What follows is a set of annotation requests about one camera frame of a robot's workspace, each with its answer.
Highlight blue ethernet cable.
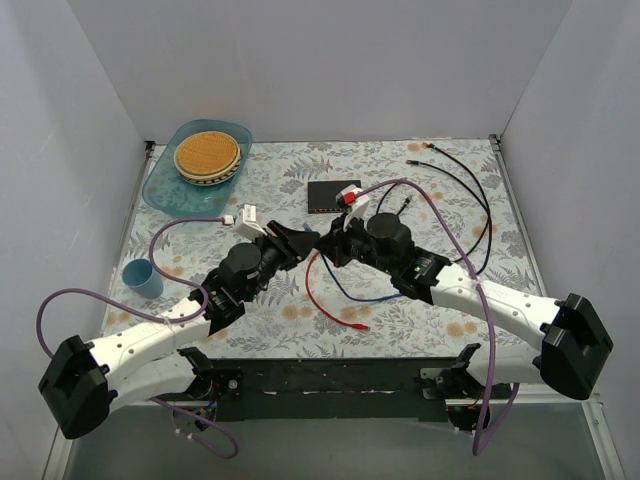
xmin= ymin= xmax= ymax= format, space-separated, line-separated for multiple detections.
xmin=301 ymin=224 xmax=411 ymax=303

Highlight black network switch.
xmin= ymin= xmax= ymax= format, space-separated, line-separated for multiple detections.
xmin=307 ymin=180 xmax=361 ymax=214

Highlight red ethernet cable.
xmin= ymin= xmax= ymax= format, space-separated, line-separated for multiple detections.
xmin=304 ymin=252 xmax=370 ymax=332

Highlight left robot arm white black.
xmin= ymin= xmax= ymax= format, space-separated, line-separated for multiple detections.
xmin=38 ymin=215 xmax=320 ymax=439

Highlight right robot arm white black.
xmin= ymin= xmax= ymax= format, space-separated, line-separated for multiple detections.
xmin=316 ymin=213 xmax=613 ymax=400

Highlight floral patterned table mat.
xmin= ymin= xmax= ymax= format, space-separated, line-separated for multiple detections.
xmin=101 ymin=139 xmax=541 ymax=358

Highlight small blue plastic cup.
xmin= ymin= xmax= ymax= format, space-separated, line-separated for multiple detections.
xmin=122 ymin=258 xmax=164 ymax=300

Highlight blue transparent plastic tray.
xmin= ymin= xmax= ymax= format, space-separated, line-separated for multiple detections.
xmin=143 ymin=119 xmax=253 ymax=218

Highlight woven orange round basket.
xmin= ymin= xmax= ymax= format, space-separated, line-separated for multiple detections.
xmin=174 ymin=131 xmax=242 ymax=186

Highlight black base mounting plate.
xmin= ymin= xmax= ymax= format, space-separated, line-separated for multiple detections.
xmin=203 ymin=357 xmax=484 ymax=422

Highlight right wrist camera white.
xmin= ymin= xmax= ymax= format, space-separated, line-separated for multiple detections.
xmin=336 ymin=185 xmax=370 ymax=231

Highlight long black coax cable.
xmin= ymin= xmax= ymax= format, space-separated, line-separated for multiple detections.
xmin=421 ymin=141 xmax=493 ymax=276

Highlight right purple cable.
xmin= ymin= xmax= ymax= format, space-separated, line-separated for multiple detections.
xmin=359 ymin=178 xmax=521 ymax=456

